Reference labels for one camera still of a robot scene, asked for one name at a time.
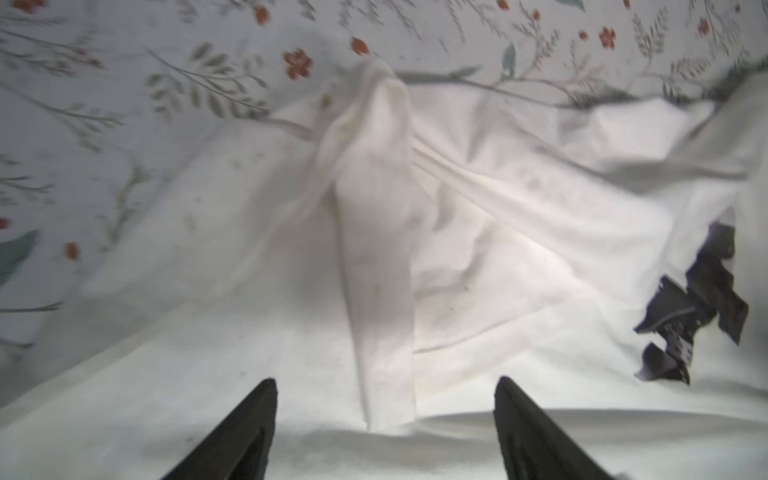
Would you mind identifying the floral patterned table mat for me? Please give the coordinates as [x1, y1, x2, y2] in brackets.
[1, 1, 767, 403]

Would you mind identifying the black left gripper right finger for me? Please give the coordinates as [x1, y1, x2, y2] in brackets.
[494, 376, 611, 480]

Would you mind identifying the white printed t shirt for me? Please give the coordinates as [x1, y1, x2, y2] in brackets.
[1, 61, 767, 479]

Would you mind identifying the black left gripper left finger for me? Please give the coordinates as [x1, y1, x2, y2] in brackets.
[164, 378, 278, 480]

